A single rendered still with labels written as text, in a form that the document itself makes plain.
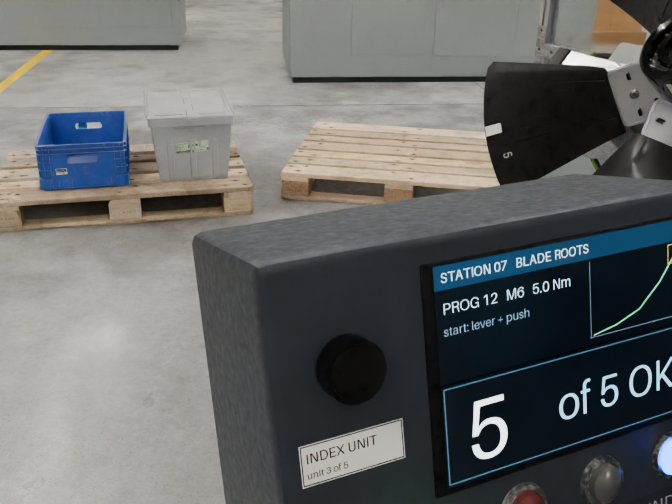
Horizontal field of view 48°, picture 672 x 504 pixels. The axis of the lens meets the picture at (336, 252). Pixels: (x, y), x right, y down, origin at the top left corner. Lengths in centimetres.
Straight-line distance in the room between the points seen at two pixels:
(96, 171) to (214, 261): 335
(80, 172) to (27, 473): 182
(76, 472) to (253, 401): 187
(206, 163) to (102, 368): 145
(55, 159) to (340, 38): 336
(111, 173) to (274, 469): 340
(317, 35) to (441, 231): 612
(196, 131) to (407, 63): 326
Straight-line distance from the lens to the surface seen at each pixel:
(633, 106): 123
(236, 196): 365
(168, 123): 362
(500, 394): 37
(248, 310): 32
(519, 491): 39
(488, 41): 674
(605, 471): 42
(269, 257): 31
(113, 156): 368
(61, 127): 425
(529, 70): 130
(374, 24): 649
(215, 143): 368
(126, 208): 365
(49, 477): 220
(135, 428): 231
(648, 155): 111
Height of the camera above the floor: 139
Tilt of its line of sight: 25 degrees down
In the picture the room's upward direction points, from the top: 1 degrees clockwise
